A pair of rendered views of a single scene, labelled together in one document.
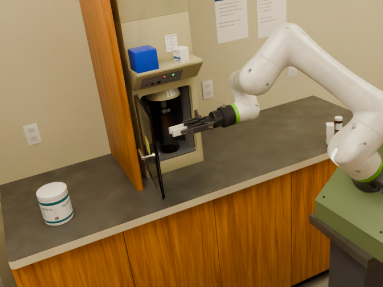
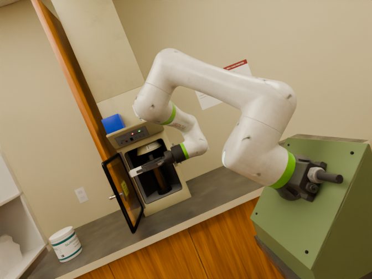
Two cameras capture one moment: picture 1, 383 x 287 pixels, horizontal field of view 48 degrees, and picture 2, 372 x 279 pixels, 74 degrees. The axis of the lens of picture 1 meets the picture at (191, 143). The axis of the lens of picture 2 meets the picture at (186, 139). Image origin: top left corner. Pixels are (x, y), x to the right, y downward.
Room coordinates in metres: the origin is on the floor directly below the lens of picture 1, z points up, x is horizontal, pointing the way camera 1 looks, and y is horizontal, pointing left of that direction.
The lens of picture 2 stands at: (0.57, -0.60, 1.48)
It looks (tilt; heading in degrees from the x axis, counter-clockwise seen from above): 7 degrees down; 17
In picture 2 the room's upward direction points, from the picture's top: 22 degrees counter-clockwise
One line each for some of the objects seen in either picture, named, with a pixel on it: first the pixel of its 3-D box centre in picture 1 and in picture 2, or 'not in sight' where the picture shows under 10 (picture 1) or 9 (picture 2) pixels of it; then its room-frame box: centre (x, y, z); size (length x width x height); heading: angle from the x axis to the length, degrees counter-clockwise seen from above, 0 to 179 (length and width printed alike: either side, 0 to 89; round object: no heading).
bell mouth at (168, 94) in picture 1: (162, 89); (148, 146); (2.05, 0.11, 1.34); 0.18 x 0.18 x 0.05
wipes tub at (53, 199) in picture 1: (55, 203); (66, 243); (1.64, 0.63, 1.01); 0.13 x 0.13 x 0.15
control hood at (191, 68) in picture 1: (167, 74); (136, 132); (1.90, 0.07, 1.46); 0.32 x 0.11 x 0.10; 112
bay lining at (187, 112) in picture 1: (161, 117); (154, 167); (2.07, 0.14, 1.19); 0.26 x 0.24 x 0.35; 112
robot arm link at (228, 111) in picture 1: (225, 115); (177, 153); (1.77, -0.16, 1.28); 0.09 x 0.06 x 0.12; 22
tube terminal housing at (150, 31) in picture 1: (157, 92); (146, 149); (2.07, 0.14, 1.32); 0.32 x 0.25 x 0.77; 112
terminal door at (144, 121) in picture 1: (149, 147); (124, 189); (1.73, 0.19, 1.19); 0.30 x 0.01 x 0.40; 15
